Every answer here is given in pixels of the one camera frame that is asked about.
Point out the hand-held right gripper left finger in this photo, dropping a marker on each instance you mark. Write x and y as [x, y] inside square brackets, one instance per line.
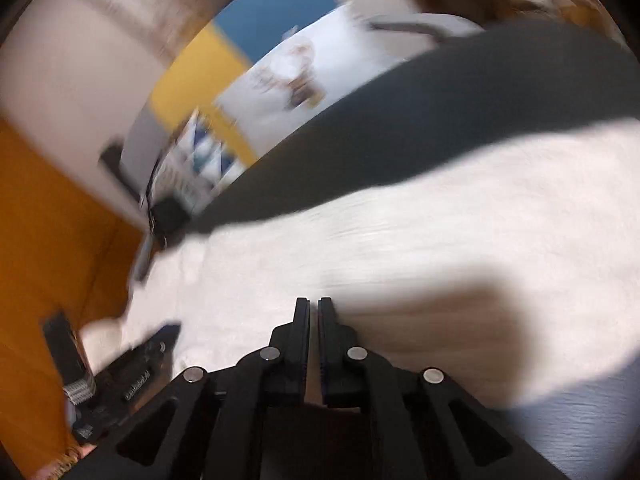
[302, 340]

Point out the black handbag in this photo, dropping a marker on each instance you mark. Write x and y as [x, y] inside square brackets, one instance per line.
[167, 212]

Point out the ram and triangle print pillow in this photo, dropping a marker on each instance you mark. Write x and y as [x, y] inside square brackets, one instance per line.
[200, 155]

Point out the beige patterned curtain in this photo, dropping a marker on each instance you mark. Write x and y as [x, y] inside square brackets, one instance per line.
[200, 5]

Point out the wooden wardrobe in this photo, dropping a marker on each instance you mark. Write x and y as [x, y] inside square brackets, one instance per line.
[45, 260]

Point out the deer print white pillow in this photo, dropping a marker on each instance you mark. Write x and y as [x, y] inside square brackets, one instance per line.
[350, 55]

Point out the grey yellow blue sofa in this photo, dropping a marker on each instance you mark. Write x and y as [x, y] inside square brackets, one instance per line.
[200, 75]

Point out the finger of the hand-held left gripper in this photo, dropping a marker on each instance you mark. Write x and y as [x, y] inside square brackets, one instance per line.
[150, 355]

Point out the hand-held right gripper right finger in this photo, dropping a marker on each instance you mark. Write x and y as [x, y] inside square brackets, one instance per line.
[325, 340]

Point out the white knit sweater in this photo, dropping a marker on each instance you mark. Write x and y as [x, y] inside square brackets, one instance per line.
[400, 240]

